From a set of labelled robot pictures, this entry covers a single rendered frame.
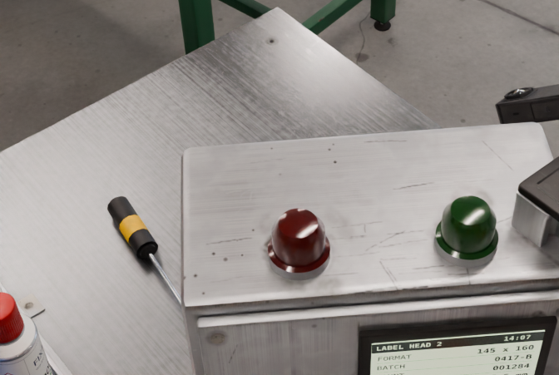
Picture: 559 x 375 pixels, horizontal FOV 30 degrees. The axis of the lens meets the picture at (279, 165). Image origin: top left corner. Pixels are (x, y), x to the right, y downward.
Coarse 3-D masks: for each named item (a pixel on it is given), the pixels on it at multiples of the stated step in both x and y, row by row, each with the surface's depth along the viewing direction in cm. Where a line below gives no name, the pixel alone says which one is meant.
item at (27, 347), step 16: (0, 304) 91; (16, 304) 91; (0, 320) 90; (16, 320) 92; (32, 320) 95; (0, 336) 91; (16, 336) 92; (32, 336) 94; (0, 352) 92; (16, 352) 93; (32, 352) 94; (0, 368) 94; (16, 368) 94; (32, 368) 95; (48, 368) 98
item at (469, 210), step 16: (448, 208) 42; (464, 208) 42; (480, 208) 42; (448, 224) 42; (464, 224) 42; (480, 224) 42; (496, 224) 42; (448, 240) 43; (464, 240) 42; (480, 240) 42; (496, 240) 43; (448, 256) 43; (464, 256) 42; (480, 256) 42
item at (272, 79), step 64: (192, 64) 152; (256, 64) 151; (320, 64) 151; (64, 128) 143; (128, 128) 143; (192, 128) 142; (256, 128) 142; (320, 128) 141; (384, 128) 141; (0, 192) 135; (64, 192) 135; (128, 192) 135; (0, 256) 128; (64, 256) 128; (128, 256) 127; (64, 320) 121; (128, 320) 121
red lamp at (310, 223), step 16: (288, 224) 42; (304, 224) 42; (320, 224) 42; (272, 240) 42; (288, 240) 42; (304, 240) 42; (320, 240) 42; (272, 256) 43; (288, 256) 42; (304, 256) 42; (320, 256) 43; (288, 272) 42; (304, 272) 42; (320, 272) 43
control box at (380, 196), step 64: (448, 128) 49; (512, 128) 48; (192, 192) 46; (256, 192) 46; (320, 192) 46; (384, 192) 46; (448, 192) 46; (512, 192) 46; (192, 256) 44; (256, 256) 44; (384, 256) 43; (512, 256) 43; (192, 320) 43; (256, 320) 42; (320, 320) 42; (384, 320) 42; (448, 320) 43
